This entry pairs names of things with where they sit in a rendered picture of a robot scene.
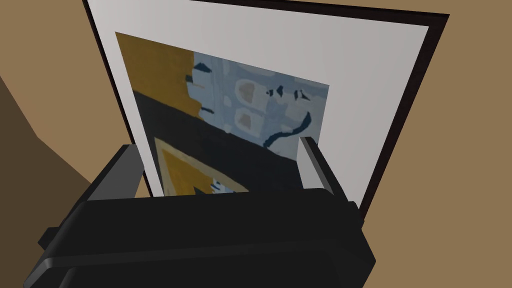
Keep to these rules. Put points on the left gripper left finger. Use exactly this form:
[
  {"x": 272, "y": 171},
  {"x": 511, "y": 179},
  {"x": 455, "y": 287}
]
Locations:
[{"x": 118, "y": 176}]

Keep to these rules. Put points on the black framed abstract painting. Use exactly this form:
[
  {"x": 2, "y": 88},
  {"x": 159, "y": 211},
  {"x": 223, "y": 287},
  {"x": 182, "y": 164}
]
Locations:
[{"x": 360, "y": 80}]

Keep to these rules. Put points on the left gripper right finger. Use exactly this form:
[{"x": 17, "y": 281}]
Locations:
[{"x": 318, "y": 170}]

